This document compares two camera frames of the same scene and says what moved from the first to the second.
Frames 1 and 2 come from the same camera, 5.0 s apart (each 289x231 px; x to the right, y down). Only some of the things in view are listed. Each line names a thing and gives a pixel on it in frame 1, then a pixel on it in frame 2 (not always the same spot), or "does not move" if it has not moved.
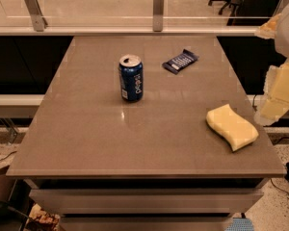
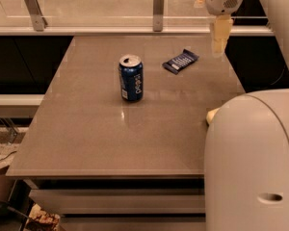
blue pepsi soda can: x=131 y=76 does not move
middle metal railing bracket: x=158 y=8 does not move
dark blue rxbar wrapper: x=179 y=62 does not move
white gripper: x=288 y=36 to x=222 y=3
